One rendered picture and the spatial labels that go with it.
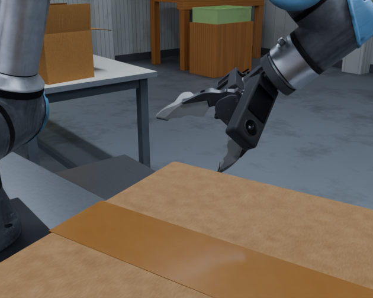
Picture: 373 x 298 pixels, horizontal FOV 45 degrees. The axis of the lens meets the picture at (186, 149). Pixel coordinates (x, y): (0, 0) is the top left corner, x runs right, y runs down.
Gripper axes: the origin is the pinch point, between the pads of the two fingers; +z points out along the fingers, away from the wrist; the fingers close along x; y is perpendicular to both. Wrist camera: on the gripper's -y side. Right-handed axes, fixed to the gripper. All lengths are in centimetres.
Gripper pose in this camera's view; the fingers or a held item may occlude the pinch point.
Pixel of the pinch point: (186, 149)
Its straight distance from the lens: 75.7
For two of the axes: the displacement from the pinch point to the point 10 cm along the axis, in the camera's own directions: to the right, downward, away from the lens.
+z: -7.1, 5.3, 4.6
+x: -6.9, -6.3, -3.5
